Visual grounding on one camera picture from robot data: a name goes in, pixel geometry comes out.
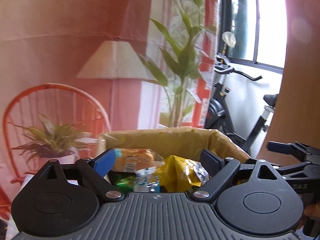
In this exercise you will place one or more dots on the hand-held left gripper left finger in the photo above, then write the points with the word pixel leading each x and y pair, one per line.
pixel 105 163

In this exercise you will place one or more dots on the person's right hand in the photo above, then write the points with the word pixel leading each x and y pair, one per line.
pixel 311 210

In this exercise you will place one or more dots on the white blue snack packet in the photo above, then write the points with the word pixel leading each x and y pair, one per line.
pixel 147 180

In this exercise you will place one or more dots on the green snack packet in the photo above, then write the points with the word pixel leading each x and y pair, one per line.
pixel 123 182

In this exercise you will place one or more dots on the wooden panel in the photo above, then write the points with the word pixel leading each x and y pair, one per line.
pixel 297 80

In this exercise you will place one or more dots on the dark framed window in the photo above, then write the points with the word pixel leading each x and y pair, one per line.
pixel 250 22

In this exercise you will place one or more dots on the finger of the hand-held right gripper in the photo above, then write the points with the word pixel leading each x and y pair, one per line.
pixel 287 148
pixel 295 171

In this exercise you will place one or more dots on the black exercise bike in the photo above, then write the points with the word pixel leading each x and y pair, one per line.
pixel 225 110

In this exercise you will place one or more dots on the clear bread packet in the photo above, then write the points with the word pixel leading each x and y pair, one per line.
pixel 135 158

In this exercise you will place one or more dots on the yellow snack packet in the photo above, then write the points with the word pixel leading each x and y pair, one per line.
pixel 175 172

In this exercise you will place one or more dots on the taped cardboard box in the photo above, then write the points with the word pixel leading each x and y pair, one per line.
pixel 175 140

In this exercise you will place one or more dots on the white plastic bag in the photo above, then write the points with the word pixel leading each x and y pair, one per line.
pixel 229 38

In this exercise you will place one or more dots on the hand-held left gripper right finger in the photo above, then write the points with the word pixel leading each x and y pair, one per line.
pixel 212 162

